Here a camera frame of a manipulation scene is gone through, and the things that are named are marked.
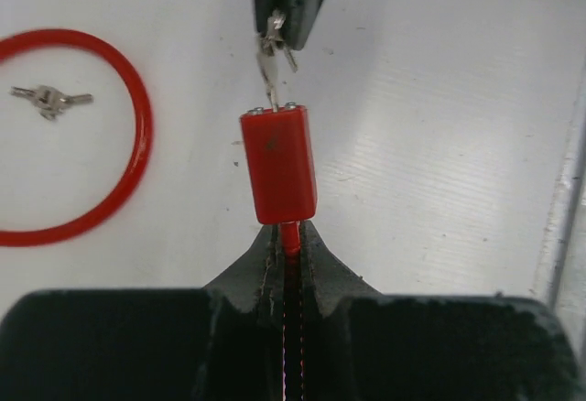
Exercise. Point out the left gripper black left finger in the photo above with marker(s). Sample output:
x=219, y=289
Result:
x=218, y=342

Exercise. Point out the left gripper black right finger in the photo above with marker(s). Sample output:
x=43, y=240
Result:
x=361, y=344

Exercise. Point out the small red padlock keys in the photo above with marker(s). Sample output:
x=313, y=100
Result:
x=268, y=45

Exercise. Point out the small red padlock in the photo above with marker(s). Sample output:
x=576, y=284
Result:
x=280, y=163

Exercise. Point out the cable lock keys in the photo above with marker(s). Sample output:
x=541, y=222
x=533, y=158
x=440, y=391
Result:
x=49, y=101

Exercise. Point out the red cable lock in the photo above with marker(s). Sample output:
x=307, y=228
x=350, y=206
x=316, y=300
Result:
x=62, y=178

